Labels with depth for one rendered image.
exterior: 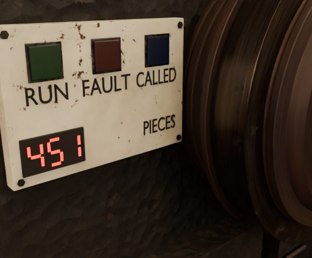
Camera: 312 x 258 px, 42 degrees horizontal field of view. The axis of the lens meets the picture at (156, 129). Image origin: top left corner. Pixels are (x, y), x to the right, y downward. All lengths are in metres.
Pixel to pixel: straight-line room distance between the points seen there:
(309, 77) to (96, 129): 0.27
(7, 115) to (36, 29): 0.10
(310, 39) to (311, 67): 0.04
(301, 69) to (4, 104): 0.35
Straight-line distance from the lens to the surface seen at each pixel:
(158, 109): 0.57
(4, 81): 0.45
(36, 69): 0.46
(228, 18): 0.55
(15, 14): 0.47
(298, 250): 0.94
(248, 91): 0.49
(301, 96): 0.53
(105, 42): 0.50
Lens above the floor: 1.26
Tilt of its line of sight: 18 degrees down
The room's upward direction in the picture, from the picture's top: straight up
